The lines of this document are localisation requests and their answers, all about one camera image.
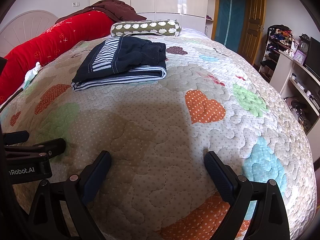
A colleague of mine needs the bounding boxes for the teal door curtain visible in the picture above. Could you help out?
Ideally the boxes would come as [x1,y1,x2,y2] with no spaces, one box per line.
[215,0,246,52]

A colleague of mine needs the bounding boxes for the black television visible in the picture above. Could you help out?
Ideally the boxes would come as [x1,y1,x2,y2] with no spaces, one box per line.
[304,37,320,79]

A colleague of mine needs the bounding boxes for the white shelving unit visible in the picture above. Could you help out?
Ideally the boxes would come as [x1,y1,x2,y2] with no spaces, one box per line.
[270,52,319,148]

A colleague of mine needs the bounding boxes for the white bed headboard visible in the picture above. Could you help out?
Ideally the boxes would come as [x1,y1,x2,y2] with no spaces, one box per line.
[1,10,58,57]

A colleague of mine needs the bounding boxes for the green white dotted pillow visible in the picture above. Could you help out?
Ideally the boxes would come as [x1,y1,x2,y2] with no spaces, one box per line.
[110,20,182,37]

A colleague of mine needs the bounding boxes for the small table clock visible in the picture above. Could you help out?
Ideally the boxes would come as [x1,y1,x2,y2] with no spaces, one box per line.
[298,34,311,55]

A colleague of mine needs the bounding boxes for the long red bolster pillow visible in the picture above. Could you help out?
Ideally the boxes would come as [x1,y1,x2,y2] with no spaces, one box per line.
[1,10,114,103]

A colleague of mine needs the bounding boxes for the dark maroon blanket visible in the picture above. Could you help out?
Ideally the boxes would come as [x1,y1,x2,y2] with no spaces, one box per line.
[55,0,147,23]

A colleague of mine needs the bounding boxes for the wooden door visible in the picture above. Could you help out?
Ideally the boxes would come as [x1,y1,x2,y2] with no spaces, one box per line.
[238,0,266,65]

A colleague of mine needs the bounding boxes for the dark navy striped pants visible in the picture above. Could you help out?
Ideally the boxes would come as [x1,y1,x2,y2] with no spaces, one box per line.
[71,36,167,91]

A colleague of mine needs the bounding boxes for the heart patterned quilt bedspread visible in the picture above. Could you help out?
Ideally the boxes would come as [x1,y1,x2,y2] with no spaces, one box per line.
[1,33,317,239]

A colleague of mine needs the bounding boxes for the white mint cloth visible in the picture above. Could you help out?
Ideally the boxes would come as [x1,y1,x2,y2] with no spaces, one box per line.
[23,62,42,89]

